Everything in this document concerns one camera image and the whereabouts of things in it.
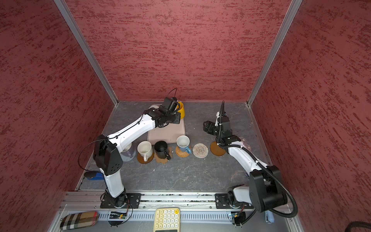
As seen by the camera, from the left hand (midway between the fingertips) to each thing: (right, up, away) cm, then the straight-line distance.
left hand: (177, 119), depth 87 cm
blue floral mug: (+3, -15, +5) cm, 17 cm away
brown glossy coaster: (-23, -26, +2) cm, 34 cm away
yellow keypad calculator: (-3, -48, -20) cm, 52 cm away
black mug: (-11, -18, +2) cm, 21 cm away
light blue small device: (+46, -47, -19) cm, 69 cm away
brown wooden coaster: (+25, -20, +5) cm, 33 cm away
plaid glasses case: (-44, -47, -20) cm, 68 cm away
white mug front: (-20, -18, +1) cm, 27 cm away
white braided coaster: (+15, -21, +6) cm, 26 cm away
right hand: (+18, -5, +1) cm, 19 cm away
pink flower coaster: (+31, -10, -29) cm, 43 cm away
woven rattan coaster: (+2, -23, +5) cm, 24 cm away
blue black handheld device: (-45, -31, -9) cm, 56 cm away
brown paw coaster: (-8, -26, +1) cm, 27 cm away
